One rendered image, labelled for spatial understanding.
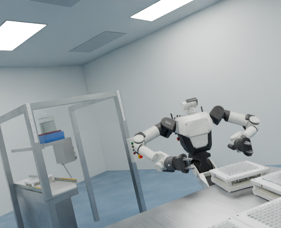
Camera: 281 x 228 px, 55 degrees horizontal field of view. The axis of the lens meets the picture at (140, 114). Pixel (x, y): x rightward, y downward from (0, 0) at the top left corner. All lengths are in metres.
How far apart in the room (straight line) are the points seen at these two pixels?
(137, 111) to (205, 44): 2.19
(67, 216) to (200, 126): 1.55
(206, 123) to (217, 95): 3.04
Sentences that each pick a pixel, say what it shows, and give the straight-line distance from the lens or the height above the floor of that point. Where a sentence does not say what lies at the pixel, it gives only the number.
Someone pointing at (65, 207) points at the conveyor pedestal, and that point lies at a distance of 2.84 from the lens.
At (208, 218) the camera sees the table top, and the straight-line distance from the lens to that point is 1.28.
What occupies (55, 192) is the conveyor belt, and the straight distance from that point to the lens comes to 2.65.
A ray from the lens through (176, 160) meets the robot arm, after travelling 1.75.
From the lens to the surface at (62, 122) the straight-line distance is 2.58.
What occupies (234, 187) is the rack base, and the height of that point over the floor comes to 0.88.
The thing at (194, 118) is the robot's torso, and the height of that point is 1.22.
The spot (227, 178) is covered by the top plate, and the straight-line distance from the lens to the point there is 1.50.
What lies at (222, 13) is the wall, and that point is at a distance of 5.15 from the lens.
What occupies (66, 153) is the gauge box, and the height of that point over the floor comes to 1.13.
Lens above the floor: 1.37
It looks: 1 degrees down
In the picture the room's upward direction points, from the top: 13 degrees counter-clockwise
